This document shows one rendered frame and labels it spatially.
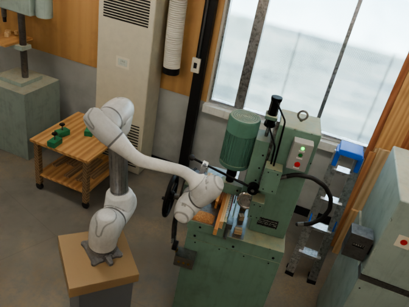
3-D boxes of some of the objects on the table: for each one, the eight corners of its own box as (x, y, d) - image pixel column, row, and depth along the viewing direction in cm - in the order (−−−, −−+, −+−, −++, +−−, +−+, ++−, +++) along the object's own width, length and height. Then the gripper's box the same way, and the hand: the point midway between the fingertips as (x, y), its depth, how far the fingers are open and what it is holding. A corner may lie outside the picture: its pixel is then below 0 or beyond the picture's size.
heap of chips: (194, 209, 233) (195, 206, 231) (215, 215, 231) (216, 212, 230) (190, 218, 225) (192, 215, 224) (212, 225, 224) (213, 221, 223)
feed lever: (262, 195, 226) (187, 159, 225) (267, 187, 223) (191, 151, 222) (261, 201, 222) (184, 164, 221) (266, 193, 219) (188, 156, 218)
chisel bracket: (220, 186, 248) (222, 175, 244) (241, 192, 247) (244, 181, 242) (217, 193, 242) (220, 181, 237) (240, 199, 240) (243, 188, 236)
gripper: (190, 212, 214) (199, 189, 232) (207, 178, 201) (215, 156, 219) (178, 206, 214) (188, 184, 232) (193, 172, 201) (203, 151, 219)
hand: (201, 172), depth 225 cm, fingers open, 13 cm apart
